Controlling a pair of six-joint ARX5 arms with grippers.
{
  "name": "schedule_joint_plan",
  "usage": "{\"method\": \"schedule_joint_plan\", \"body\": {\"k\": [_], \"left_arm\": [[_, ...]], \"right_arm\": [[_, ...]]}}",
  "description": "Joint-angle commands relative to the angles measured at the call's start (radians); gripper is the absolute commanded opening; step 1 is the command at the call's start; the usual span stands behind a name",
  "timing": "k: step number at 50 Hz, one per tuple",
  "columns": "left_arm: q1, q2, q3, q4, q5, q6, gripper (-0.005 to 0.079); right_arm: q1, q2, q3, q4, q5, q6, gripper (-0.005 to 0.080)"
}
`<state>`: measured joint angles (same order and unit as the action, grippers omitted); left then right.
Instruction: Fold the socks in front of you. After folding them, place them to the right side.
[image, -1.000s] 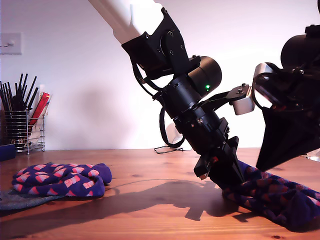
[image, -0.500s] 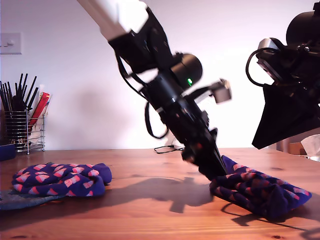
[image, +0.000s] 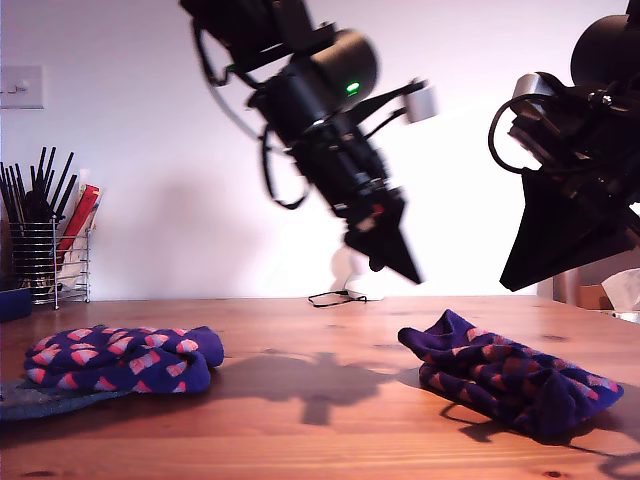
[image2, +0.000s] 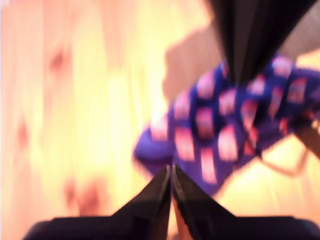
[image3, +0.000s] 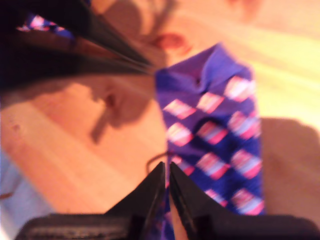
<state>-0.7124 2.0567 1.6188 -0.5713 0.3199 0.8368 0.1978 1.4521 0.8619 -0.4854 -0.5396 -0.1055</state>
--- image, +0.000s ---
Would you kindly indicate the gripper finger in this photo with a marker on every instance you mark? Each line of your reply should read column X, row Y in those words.
column 570, row 255
column 535, row 225

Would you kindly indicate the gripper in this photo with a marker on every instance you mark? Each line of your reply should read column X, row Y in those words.
column 345, row 165

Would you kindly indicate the purple patterned sock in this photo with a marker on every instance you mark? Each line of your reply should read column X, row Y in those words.
column 100, row 360
column 525, row 385

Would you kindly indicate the wooden chair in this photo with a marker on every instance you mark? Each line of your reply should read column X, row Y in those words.
column 565, row 290

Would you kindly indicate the brown cardboard box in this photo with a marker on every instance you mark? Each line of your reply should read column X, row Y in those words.
column 590, row 297

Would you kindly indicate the white tissue paper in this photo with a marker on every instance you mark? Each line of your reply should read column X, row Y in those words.
column 625, row 292

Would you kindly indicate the pale tissue box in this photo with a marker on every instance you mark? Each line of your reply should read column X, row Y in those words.
column 629, row 317

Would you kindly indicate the red paper packet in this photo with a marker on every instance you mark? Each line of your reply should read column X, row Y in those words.
column 80, row 220

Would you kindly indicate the white paper napkins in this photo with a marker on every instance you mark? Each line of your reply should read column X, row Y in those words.
column 75, row 272

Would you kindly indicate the black chopstick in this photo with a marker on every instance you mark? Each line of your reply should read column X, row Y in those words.
column 63, row 186
column 51, row 170
column 69, row 197
column 40, row 170
column 22, row 185
column 11, row 200

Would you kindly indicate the blue box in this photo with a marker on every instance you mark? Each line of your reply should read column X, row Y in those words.
column 15, row 305

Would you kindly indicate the white round security camera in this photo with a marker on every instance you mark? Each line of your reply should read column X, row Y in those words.
column 340, row 272

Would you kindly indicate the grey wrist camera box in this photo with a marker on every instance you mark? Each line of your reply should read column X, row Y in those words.
column 530, row 85
column 422, row 102

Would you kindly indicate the white wall light switch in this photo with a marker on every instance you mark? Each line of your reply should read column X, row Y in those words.
column 27, row 87

